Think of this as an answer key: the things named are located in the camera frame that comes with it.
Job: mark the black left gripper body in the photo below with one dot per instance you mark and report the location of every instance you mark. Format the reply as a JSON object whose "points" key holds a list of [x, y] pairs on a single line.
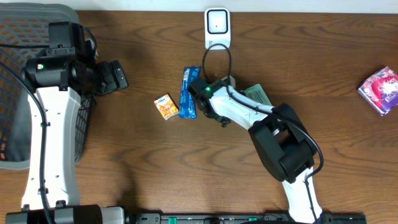
{"points": [[106, 78]]}

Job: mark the blue cookie pack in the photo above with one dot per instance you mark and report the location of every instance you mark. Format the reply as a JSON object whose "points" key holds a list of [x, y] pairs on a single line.
{"points": [[186, 104]]}

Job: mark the mint green snack packet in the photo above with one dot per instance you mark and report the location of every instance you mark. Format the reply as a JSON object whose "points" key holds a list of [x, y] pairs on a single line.
{"points": [[257, 94]]}

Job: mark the purple snack package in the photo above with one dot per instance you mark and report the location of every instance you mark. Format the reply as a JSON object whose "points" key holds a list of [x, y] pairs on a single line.
{"points": [[380, 90]]}

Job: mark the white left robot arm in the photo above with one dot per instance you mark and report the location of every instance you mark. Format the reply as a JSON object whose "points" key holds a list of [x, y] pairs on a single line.
{"points": [[56, 82]]}

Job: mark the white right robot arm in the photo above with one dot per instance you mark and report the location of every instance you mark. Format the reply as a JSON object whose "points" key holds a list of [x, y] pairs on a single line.
{"points": [[283, 145]]}

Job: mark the small orange box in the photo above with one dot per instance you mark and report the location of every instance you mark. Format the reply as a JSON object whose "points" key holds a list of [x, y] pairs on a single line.
{"points": [[166, 106]]}

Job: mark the grey mesh basket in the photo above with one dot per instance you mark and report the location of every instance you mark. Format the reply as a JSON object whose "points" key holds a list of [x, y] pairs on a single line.
{"points": [[24, 33]]}

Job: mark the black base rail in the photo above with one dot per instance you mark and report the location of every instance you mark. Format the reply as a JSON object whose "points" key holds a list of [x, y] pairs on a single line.
{"points": [[272, 218]]}

